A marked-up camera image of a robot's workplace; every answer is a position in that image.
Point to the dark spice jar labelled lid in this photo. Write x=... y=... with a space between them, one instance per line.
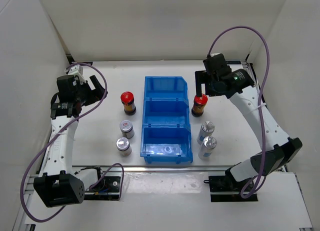
x=126 y=128

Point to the red-capped sauce jar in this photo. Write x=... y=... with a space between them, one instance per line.
x=199 y=103
x=127 y=99

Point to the blue three-compartment plastic bin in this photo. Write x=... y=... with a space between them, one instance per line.
x=166 y=131

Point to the white bead jar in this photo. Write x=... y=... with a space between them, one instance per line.
x=209 y=143
x=206 y=129

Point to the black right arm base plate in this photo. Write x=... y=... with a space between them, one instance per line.
x=223 y=191

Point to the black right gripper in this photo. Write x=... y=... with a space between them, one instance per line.
x=201 y=77

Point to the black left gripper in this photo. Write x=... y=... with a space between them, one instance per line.
x=95 y=95

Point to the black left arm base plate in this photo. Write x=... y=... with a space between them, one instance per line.
x=100 y=186

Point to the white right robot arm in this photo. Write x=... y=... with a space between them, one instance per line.
x=277 y=147

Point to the dark spice jar silver lid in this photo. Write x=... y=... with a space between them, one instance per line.
x=123 y=146

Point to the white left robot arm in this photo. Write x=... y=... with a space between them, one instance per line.
x=59 y=184

